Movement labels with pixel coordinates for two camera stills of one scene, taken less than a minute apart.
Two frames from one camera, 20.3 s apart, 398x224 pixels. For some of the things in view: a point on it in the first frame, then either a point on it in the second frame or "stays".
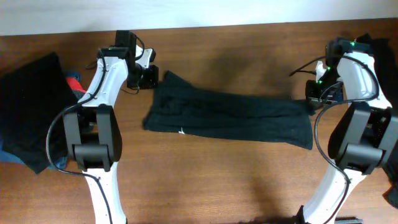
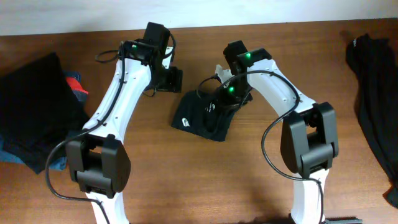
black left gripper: x=149 y=78 -> x=171 y=79
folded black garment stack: x=30 y=98 stays
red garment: x=74 y=84 stays
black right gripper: x=318 y=93 -> x=232 y=101
